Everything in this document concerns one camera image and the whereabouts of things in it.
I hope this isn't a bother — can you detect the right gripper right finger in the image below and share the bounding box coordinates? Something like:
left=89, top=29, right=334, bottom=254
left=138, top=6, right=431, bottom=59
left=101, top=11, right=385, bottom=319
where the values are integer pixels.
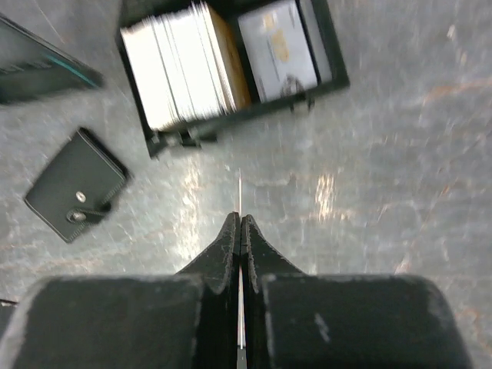
left=241, top=215, right=473, bottom=368

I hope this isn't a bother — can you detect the black plastic card bin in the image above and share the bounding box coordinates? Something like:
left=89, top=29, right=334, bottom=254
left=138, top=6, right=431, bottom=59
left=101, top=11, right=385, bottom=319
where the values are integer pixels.
left=115, top=0, right=351, bottom=159

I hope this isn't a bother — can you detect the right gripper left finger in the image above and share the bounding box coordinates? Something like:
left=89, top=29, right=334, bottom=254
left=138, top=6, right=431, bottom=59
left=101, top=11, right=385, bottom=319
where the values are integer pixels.
left=1, top=212, right=240, bottom=368

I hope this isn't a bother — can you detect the gold credit card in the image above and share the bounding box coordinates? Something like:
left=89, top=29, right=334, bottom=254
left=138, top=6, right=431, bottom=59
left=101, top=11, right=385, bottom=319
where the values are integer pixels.
left=238, top=170, right=246, bottom=350

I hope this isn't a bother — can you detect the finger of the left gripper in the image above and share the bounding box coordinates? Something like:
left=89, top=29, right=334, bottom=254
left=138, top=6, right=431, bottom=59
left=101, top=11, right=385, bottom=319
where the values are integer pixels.
left=1, top=15, right=103, bottom=105

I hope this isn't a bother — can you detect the stack of white cards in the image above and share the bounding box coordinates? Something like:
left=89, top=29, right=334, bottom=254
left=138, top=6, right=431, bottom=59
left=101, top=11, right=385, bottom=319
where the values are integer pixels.
left=120, top=1, right=251, bottom=131

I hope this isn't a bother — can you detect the silver VIP card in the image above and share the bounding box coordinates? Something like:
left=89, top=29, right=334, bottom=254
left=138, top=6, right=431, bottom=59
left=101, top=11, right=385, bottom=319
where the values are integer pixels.
left=238, top=1, right=317, bottom=102

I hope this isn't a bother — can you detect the black leather card holder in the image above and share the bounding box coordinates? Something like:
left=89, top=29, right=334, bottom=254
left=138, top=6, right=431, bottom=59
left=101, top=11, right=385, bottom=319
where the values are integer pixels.
left=24, top=127, right=128, bottom=243

